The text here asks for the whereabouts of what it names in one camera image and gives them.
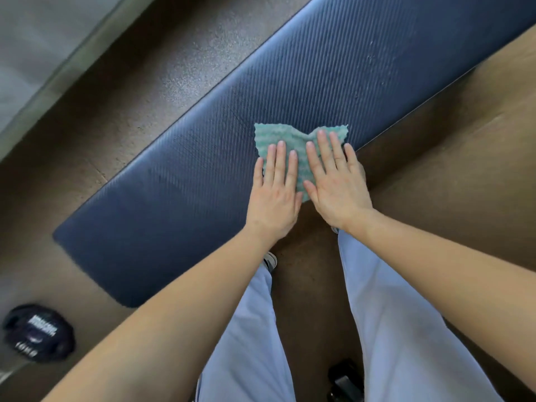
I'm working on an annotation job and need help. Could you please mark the black weight plate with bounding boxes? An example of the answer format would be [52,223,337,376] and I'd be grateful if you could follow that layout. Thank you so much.
[2,304,76,364]

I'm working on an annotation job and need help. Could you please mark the person's right forearm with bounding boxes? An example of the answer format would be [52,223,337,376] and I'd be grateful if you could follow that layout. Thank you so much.
[346,208,536,394]

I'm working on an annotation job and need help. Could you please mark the person's right hand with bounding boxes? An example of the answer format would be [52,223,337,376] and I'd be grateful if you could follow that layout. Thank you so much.
[303,130,374,233]

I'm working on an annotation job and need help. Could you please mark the dark blue padded bench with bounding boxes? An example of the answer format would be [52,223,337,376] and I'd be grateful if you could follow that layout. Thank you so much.
[52,0,536,308]

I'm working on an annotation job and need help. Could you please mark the black bench frame foot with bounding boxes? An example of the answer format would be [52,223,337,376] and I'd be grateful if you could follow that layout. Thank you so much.
[327,359,365,402]

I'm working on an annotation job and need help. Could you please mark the person's left hand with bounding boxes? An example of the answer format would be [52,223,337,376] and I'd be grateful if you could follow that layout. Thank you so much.
[245,140,304,243]

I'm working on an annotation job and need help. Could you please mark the light blue trousers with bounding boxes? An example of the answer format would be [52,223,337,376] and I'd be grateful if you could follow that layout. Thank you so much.
[195,230,505,402]

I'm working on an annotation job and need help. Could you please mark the green striped cleaning cloth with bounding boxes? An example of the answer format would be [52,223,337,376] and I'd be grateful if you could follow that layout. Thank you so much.
[254,122,349,202]

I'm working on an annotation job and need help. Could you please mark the person's left forearm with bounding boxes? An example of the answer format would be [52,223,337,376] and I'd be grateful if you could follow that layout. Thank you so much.
[42,225,279,402]

